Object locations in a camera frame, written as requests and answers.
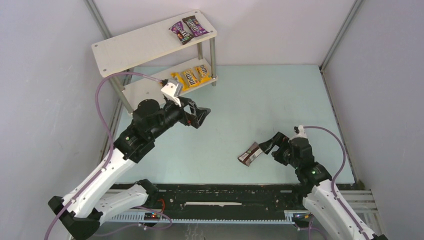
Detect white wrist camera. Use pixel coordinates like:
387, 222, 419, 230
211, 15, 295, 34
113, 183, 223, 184
160, 78, 183, 107
291, 125, 308, 139

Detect white two-tier metal shelf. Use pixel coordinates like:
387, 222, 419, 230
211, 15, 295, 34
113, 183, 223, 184
91, 9, 219, 115

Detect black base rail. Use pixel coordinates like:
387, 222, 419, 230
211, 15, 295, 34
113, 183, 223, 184
127, 183, 327, 222

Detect yellow candy bag barcode up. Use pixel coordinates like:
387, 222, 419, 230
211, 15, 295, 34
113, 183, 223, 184
170, 72, 189, 92

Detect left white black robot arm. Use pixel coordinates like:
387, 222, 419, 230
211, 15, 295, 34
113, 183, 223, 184
48, 97, 211, 240

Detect yellow M&M bag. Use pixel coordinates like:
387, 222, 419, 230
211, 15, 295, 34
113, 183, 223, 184
194, 64, 212, 84
182, 68, 200, 88

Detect brown M&M bag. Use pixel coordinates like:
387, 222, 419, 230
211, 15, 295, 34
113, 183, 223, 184
237, 142, 263, 167

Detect purple M&M bag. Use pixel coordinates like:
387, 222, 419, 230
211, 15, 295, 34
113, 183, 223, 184
169, 21, 194, 45
182, 15, 210, 37

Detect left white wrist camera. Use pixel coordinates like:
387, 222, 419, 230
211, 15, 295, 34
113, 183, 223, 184
160, 78, 183, 107

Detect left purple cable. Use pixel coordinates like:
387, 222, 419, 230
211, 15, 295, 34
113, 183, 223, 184
43, 73, 165, 240

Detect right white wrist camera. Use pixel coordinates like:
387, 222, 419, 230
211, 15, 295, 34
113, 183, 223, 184
291, 125, 308, 139

